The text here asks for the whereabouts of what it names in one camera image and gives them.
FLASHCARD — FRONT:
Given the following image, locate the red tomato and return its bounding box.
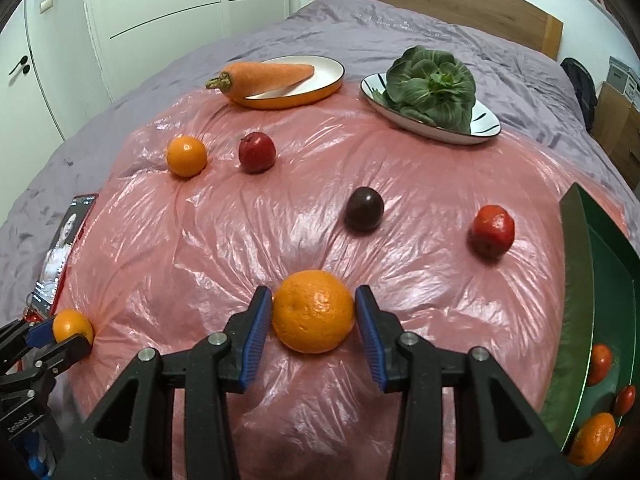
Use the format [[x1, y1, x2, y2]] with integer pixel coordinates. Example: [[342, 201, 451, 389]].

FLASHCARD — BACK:
[[586, 344, 613, 387], [469, 204, 516, 259]]

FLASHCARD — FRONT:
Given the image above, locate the red smartphone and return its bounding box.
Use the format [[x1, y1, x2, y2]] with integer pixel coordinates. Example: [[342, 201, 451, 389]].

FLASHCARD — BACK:
[[27, 193, 99, 323]]

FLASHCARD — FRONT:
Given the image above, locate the wooden nightstand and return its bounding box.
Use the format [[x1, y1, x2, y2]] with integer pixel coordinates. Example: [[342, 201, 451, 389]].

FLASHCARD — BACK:
[[592, 80, 640, 186]]

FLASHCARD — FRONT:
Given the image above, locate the orange rimmed plate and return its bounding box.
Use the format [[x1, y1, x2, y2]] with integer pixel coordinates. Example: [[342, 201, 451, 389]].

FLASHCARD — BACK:
[[227, 55, 346, 111]]

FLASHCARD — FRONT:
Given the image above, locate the pink plastic sheet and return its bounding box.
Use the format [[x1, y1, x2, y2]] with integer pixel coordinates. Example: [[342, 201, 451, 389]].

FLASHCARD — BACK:
[[47, 95, 631, 480]]

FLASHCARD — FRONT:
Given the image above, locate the carrot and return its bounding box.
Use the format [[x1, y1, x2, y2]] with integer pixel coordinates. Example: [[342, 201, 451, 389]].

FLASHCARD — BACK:
[[205, 62, 315, 98]]

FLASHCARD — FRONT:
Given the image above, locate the orange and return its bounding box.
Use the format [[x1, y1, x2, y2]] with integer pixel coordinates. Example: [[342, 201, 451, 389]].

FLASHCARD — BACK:
[[166, 135, 208, 178], [567, 412, 617, 467], [52, 309, 95, 346], [271, 270, 357, 354]]

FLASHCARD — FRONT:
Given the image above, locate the dark purple plum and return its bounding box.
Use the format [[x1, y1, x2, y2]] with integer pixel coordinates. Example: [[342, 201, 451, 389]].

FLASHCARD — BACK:
[[344, 186, 385, 232]]

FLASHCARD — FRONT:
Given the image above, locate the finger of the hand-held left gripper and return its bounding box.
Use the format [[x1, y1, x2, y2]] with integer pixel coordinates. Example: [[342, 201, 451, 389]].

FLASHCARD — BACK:
[[35, 335, 93, 376], [0, 319, 56, 361]]

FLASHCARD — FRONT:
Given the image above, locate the white wardrobe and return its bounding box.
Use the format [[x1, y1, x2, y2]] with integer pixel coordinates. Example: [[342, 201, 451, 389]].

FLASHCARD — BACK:
[[0, 0, 321, 221]]

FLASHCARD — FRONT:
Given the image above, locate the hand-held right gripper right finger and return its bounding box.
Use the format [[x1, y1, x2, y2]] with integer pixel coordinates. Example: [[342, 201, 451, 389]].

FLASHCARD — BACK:
[[354, 284, 568, 480]]

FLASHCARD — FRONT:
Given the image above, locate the green tray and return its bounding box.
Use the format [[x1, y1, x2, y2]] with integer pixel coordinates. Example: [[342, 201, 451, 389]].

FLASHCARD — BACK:
[[542, 181, 640, 468]]

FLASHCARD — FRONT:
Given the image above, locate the black backpack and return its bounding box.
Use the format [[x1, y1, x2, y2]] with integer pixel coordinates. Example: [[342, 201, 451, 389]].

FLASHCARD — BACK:
[[560, 57, 599, 133]]

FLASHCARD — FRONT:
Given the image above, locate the grey storage box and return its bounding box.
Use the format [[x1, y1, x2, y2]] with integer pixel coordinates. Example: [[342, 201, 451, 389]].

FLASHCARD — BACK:
[[607, 56, 640, 96]]

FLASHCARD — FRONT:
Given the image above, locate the white striped plate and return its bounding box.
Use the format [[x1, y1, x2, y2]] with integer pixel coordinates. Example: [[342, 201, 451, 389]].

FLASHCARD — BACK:
[[360, 72, 502, 146]]

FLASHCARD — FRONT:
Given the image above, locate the red apple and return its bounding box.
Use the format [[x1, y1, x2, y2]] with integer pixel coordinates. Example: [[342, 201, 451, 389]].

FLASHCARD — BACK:
[[613, 385, 637, 417], [238, 132, 277, 174]]

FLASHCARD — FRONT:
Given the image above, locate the green bok choy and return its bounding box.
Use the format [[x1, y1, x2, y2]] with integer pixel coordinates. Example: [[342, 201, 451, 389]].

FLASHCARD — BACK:
[[382, 45, 476, 136]]

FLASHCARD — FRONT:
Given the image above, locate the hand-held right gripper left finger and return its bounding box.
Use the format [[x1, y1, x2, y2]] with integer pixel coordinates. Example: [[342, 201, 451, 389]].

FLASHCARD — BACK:
[[50, 285, 274, 480]]

